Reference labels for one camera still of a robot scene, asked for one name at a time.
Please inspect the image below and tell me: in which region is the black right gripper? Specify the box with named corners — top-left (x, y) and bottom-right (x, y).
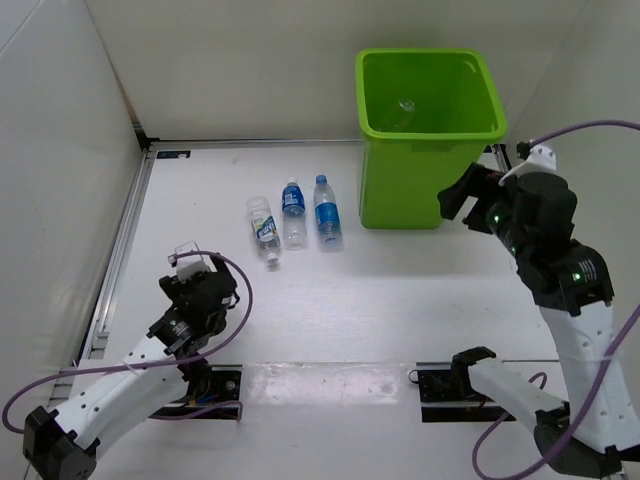
top-left (436, 164), bottom-right (533, 261)

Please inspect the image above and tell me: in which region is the clear crinkled plastic bottle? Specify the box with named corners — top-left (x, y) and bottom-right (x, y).
top-left (386, 98), bottom-right (416, 132)

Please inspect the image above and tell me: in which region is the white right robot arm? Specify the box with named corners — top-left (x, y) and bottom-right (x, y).
top-left (438, 164), bottom-right (639, 479)

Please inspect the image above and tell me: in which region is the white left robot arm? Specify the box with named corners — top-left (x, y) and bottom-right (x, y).
top-left (21, 242), bottom-right (248, 479)

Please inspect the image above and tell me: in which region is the green plastic bin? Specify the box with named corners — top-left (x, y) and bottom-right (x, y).
top-left (355, 48), bottom-right (508, 230)

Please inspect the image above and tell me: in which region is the green label clear bottle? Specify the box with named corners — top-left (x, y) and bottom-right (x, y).
top-left (246, 196), bottom-right (281, 270)

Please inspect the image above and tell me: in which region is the blue label water bottle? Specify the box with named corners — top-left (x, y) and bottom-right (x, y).
top-left (313, 175), bottom-right (343, 252)

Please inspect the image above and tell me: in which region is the small blue sticker label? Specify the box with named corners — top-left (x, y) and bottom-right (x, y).
top-left (156, 150), bottom-right (191, 160)

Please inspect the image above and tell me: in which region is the dark blue label bottle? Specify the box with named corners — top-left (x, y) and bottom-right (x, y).
top-left (281, 178), bottom-right (307, 249)

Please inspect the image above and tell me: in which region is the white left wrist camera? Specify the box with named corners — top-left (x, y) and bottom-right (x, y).
top-left (168, 241), bottom-right (210, 283)

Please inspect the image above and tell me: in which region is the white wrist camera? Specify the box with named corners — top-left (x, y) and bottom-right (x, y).
top-left (168, 241), bottom-right (210, 283)
top-left (514, 142), bottom-right (557, 175)

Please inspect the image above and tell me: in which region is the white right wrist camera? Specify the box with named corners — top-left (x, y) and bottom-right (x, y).
top-left (514, 142), bottom-right (557, 175)

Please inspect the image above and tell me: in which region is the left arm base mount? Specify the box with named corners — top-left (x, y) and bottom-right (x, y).
top-left (152, 364), bottom-right (243, 421)

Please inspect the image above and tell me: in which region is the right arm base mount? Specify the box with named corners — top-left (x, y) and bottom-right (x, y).
top-left (408, 363), bottom-right (504, 423)

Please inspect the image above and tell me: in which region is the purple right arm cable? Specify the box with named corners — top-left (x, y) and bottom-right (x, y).
top-left (472, 119), bottom-right (640, 476)

